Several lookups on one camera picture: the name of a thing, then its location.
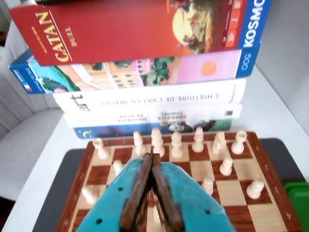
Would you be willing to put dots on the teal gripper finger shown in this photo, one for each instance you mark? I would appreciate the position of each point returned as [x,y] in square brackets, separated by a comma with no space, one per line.
[113,200]
[193,205]

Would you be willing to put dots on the wooden chessboard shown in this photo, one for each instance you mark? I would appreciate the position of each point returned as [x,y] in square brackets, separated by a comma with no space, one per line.
[231,191]

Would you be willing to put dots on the white wooden rook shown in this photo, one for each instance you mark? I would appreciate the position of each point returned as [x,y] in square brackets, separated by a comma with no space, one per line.
[100,149]
[239,143]

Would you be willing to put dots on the dark grey mat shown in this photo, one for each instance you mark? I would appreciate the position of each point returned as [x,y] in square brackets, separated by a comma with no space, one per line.
[55,181]

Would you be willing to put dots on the white wooden bishop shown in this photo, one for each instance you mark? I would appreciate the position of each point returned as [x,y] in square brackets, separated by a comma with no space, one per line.
[138,143]
[198,141]

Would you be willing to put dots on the white wooden queen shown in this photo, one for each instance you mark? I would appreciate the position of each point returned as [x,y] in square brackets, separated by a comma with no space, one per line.
[176,145]

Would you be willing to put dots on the white wooden knight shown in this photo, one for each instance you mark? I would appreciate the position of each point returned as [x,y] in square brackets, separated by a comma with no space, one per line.
[218,143]

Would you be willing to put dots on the blue Disney game box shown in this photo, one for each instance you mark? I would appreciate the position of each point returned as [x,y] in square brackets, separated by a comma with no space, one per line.
[108,131]

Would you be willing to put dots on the white wooden king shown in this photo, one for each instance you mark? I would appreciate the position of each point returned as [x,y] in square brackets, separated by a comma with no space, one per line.
[157,141]

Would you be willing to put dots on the white Gabrielle Chanel book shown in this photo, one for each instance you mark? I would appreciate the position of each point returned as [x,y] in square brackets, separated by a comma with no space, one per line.
[144,118]

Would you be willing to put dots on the white art history book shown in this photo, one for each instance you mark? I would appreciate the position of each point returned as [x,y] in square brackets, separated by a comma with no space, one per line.
[157,99]

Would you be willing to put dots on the blue pink puzzle box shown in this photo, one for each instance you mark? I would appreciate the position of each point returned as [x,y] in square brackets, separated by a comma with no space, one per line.
[144,72]

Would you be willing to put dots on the white ribbed sofa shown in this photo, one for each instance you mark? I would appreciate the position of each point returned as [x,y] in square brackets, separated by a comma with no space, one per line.
[17,108]

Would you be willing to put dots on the red Catan Duel box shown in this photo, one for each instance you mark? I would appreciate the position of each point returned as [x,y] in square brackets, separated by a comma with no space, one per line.
[120,29]

